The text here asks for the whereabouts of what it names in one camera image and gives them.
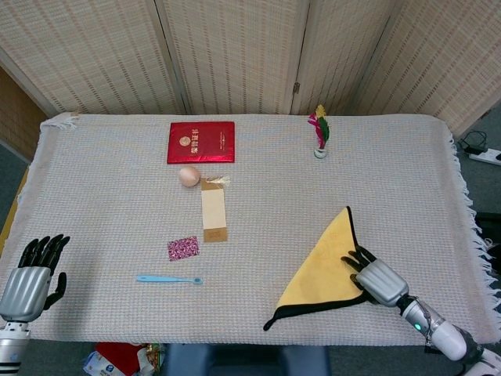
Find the white blue package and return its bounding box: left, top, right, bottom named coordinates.
left=82, top=351, right=122, bottom=376

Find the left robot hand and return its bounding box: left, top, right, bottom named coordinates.
left=0, top=233, right=71, bottom=323

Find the red bag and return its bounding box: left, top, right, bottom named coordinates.
left=96, top=342, right=146, bottom=376

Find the beige woven tablecloth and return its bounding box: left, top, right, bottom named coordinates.
left=0, top=112, right=495, bottom=347

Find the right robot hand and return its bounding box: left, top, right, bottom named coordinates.
left=341, top=245, right=410, bottom=308

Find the colourful feather shuttlecock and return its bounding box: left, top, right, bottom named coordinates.
left=308, top=104, right=331, bottom=159

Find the pink glitter square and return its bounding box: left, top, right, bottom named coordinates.
left=167, top=235, right=200, bottom=262

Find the brown egg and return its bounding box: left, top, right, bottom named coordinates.
left=178, top=166, right=201, bottom=188

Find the dark blue chair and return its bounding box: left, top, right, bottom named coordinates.
left=164, top=343, right=332, bottom=376

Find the woven folding screen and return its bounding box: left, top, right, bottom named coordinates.
left=0, top=0, right=501, bottom=162

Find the beige bookmark with tassel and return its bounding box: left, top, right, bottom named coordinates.
left=200, top=175, right=231, bottom=244

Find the red certificate booklet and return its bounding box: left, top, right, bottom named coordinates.
left=166, top=121, right=237, bottom=165

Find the white power strip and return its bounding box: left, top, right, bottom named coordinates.
left=468, top=147, right=501, bottom=165

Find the black and yellow cloth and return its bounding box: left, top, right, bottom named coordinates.
left=262, top=206, right=377, bottom=332

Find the light blue toothbrush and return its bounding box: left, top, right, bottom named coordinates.
left=136, top=275, right=204, bottom=286

